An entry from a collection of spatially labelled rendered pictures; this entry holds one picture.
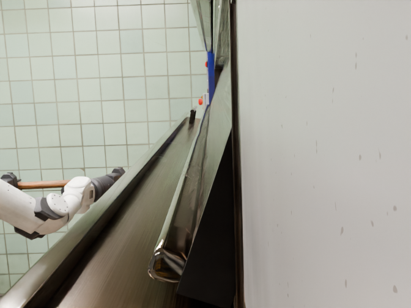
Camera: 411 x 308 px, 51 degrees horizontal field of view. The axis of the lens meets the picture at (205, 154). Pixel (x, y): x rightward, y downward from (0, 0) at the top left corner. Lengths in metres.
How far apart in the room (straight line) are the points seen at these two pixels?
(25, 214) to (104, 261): 0.88
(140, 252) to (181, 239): 0.16
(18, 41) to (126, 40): 0.72
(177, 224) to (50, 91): 2.86
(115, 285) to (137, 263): 0.05
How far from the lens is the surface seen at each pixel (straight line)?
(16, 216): 1.26
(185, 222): 0.29
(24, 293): 0.30
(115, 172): 1.69
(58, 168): 3.16
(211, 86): 2.08
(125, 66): 2.97
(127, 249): 0.42
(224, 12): 0.46
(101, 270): 0.38
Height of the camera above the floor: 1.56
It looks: 9 degrees down
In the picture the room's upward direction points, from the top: 2 degrees counter-clockwise
